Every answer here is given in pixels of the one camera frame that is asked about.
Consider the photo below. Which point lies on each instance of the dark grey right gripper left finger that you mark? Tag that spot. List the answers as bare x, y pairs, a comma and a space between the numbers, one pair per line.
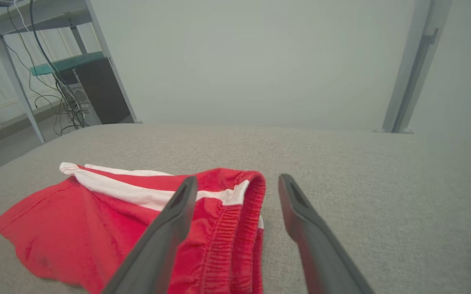
166, 237

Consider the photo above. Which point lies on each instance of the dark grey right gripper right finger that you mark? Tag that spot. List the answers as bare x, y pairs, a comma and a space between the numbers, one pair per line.
317, 245

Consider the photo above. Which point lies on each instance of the red shorts with white stripes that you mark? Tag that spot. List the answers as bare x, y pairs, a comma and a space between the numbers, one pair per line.
76, 228

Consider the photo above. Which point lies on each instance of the black computer tower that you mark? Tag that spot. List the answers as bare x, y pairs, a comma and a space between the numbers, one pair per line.
105, 94

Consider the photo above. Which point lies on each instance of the teal shelf board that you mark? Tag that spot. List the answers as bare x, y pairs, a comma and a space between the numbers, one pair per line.
68, 63

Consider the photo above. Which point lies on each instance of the grey metal post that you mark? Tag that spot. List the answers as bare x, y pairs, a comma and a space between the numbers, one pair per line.
413, 73

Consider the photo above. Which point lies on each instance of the grey metal desk frame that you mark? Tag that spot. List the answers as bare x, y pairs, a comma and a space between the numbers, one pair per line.
11, 69

